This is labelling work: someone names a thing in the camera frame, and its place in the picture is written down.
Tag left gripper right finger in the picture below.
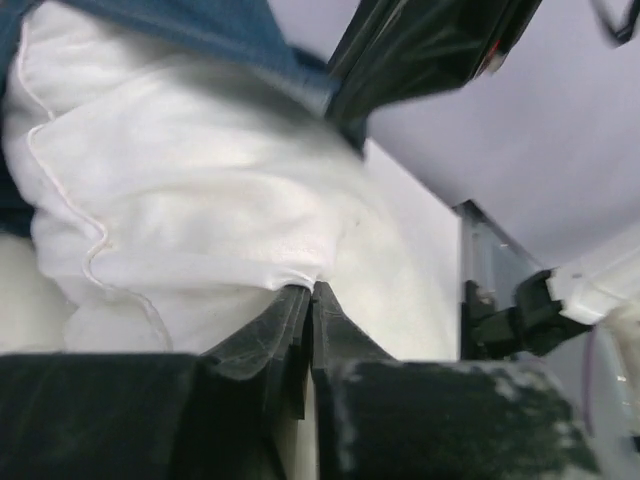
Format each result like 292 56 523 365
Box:
310 282 392 479

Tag white pillow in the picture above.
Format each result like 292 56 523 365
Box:
1 1 459 361

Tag aluminium frame rail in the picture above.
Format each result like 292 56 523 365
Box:
454 200 541 360

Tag dark blue embroidered pillowcase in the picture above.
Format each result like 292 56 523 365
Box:
1 0 339 237

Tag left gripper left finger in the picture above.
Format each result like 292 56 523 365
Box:
207 286 311 479

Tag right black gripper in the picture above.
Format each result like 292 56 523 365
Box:
325 0 540 147

